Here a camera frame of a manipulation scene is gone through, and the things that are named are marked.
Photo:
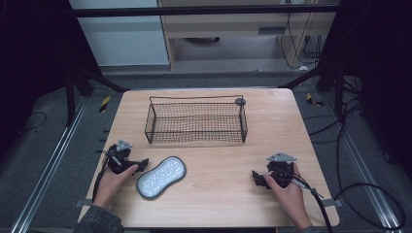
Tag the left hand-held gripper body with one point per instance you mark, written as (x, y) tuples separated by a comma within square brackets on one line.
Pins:
[(117, 159)]

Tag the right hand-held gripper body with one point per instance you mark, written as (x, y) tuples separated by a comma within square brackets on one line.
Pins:
[(281, 169)]

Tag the silver scouring pad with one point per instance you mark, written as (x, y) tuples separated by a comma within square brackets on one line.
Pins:
[(161, 177)]

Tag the person's left hand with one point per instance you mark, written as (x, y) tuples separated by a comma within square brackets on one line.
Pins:
[(110, 184)]

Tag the person's right hand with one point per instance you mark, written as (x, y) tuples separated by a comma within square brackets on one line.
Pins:
[(291, 202)]

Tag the yellow black tape marker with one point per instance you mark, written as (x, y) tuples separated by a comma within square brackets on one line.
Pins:
[(313, 100), (104, 103)]

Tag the white cabinet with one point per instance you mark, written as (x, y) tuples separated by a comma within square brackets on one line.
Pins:
[(123, 35)]

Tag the aluminium floor rail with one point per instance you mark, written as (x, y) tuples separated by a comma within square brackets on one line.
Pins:
[(362, 168), (48, 168)]

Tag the black metal frame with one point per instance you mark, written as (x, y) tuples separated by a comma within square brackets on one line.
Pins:
[(194, 10)]

